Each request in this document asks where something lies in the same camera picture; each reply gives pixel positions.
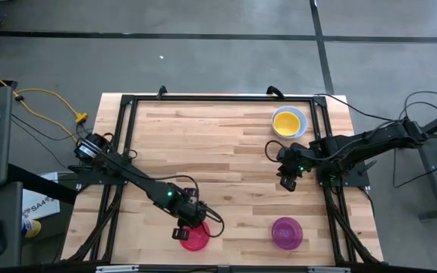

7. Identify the looped black cable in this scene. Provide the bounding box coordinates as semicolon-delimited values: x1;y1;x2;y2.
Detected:
395;89;437;130

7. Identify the red translucent plastic bowl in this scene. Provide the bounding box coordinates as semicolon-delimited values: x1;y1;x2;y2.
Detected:
179;221;212;253

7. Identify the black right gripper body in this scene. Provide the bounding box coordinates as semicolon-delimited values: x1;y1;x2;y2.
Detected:
275;142;313;193

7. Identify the yellow plastic bowl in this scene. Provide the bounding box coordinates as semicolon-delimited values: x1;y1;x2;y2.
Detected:
273;111;302;138

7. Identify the black diagonal bar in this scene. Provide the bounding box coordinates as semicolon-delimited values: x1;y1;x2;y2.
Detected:
7;162;79;206

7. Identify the yellow extension cable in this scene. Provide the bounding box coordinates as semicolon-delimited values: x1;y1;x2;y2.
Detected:
0;63;89;145

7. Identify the silver aluminium extrusion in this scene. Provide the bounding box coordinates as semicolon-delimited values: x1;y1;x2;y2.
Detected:
307;266;351;273
95;265;140;273

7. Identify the thin black cable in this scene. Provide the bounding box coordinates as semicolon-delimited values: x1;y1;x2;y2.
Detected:
389;157;437;190
10;113;90;160

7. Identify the yellow round item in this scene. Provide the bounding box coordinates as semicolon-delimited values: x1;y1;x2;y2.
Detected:
21;218;42;239

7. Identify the purple translucent plastic bowl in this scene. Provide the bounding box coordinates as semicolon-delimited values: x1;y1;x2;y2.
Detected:
271;216;304;251

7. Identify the white printed paper sheet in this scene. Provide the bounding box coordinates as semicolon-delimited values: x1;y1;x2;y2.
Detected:
21;172;70;221

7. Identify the large black clamp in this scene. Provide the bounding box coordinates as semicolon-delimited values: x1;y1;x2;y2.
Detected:
266;85;286;100

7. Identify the long black cable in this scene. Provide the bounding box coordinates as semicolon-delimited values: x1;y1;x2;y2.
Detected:
313;92;405;123

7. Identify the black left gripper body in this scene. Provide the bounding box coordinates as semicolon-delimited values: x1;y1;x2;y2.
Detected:
171;194;209;242

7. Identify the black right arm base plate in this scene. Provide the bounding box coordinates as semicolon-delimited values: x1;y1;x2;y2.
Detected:
316;158;371;189

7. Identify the white bowl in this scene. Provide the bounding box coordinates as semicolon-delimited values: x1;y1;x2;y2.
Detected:
271;105;309;140

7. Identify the black metal table frame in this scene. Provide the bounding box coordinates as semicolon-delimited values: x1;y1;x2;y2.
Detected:
64;93;382;266

